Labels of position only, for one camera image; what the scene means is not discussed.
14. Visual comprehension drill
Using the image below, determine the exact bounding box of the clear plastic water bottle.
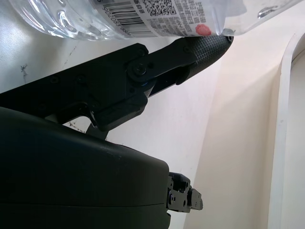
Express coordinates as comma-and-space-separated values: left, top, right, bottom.
10, 0, 305, 41

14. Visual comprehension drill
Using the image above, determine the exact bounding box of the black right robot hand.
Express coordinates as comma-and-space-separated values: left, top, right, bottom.
0, 34, 234, 229

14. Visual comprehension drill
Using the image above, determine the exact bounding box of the white rounded-edge panel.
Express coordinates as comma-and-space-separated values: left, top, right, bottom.
277, 30, 305, 229

